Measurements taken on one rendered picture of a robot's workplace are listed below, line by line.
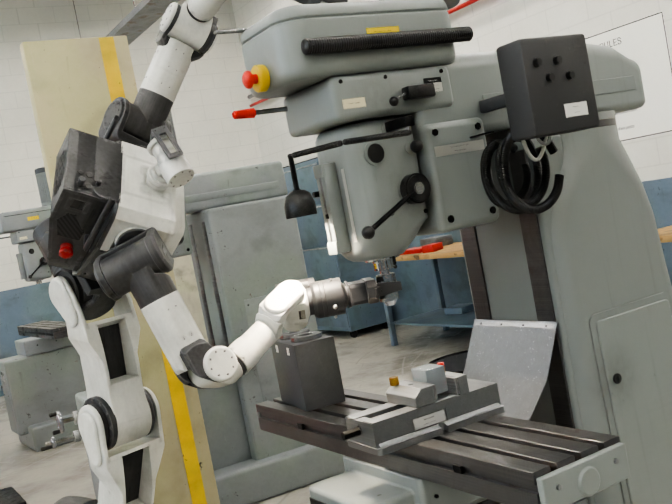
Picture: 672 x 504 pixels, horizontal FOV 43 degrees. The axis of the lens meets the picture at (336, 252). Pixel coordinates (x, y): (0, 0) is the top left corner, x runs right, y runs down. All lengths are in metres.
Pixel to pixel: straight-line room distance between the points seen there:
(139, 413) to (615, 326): 1.23
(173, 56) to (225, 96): 9.72
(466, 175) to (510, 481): 0.74
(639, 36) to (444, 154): 4.90
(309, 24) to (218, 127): 9.94
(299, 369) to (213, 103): 9.62
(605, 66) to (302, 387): 1.19
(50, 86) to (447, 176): 1.99
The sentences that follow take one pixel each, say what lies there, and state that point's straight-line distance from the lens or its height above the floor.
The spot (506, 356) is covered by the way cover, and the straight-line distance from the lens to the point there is 2.29.
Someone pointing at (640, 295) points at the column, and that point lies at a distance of 2.36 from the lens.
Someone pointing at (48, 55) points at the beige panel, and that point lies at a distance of 3.64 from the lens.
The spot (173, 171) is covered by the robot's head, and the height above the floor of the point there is 1.59.
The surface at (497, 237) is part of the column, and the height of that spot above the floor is 1.29.
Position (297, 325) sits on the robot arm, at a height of 1.19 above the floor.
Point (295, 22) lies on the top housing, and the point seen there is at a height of 1.85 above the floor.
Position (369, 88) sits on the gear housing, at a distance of 1.95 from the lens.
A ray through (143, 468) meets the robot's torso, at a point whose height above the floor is 0.86.
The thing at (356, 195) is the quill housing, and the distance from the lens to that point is 1.95.
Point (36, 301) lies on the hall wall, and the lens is 10.91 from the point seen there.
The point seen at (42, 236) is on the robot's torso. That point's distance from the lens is 2.39.
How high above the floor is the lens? 1.45
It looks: 3 degrees down
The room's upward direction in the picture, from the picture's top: 11 degrees counter-clockwise
